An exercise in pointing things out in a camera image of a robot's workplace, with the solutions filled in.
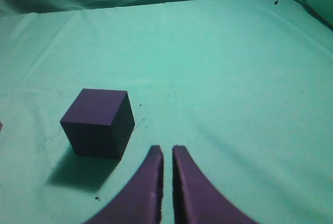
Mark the green table cloth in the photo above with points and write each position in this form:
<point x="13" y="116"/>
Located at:
<point x="245" y="85"/>

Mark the dark purple foam cube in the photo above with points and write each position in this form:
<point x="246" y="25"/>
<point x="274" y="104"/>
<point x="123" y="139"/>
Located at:
<point x="99" y="123"/>

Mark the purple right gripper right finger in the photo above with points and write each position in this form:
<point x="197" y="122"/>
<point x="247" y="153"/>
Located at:
<point x="195" y="198"/>

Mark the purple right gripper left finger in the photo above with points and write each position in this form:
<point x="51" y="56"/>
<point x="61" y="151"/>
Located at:
<point x="140" y="200"/>

